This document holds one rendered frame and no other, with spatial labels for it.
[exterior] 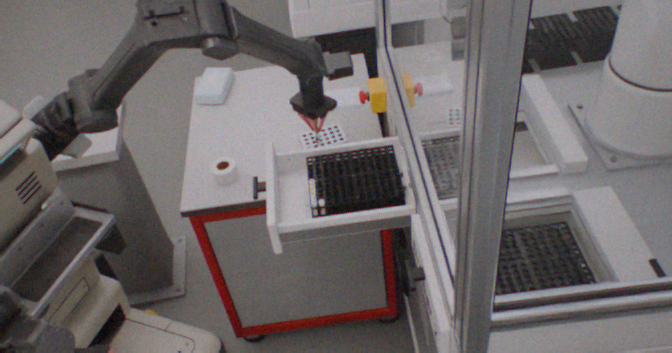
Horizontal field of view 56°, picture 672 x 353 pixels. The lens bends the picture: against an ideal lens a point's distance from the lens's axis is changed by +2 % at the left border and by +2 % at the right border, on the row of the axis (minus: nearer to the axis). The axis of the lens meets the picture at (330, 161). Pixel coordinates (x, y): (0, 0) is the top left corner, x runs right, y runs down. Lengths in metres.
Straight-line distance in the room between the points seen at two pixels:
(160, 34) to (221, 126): 0.98
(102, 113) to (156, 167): 1.82
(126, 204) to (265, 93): 0.61
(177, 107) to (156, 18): 2.40
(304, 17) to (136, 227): 0.93
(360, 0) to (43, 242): 1.27
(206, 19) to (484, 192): 0.50
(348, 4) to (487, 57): 1.52
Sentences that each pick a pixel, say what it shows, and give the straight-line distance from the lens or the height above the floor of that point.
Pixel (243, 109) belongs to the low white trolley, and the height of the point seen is 0.76.
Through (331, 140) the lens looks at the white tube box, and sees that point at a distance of 1.76.
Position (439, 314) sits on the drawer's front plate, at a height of 0.93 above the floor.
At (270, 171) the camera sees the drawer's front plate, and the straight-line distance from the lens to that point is 1.51.
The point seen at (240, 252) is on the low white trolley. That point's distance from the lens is 1.89.
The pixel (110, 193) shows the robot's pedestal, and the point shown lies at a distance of 2.19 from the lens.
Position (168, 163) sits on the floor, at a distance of 3.08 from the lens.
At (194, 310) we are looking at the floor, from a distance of 2.48.
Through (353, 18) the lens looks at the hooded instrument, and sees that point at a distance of 2.18.
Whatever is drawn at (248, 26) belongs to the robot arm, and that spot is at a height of 1.42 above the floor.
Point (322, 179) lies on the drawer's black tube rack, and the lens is 1.51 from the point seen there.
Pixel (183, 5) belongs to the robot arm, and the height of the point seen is 1.50.
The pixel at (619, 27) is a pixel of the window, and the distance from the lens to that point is 0.72.
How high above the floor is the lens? 1.96
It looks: 43 degrees down
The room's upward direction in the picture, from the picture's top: 9 degrees counter-clockwise
